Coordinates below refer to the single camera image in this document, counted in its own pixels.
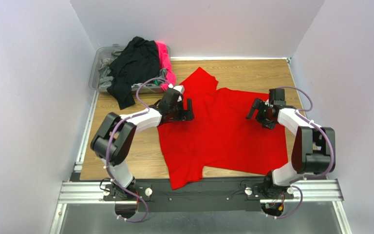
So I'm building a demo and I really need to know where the red t-shirt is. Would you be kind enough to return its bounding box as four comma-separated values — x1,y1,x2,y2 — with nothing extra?
158,68,288,190

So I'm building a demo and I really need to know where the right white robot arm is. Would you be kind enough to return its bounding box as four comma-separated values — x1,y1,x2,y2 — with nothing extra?
247,98,335,198

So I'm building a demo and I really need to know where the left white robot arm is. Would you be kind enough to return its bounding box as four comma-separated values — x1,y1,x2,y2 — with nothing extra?
90,85,194,198

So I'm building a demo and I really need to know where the pink t-shirt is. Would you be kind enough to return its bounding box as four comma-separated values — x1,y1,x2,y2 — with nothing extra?
155,41,176,90

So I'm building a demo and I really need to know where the clear plastic bin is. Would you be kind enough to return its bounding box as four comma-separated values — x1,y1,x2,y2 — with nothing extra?
88,44,171,95

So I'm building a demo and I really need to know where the black t-shirt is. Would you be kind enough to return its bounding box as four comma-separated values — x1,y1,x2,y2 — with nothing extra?
107,37,160,110

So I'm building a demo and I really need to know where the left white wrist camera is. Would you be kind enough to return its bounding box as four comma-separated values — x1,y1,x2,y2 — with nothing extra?
168,84,185,102

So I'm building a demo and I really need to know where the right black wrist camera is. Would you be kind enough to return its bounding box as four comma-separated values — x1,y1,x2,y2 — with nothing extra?
268,88,286,106

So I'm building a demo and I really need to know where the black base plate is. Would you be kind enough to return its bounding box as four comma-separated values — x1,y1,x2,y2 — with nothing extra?
99,176,300,215

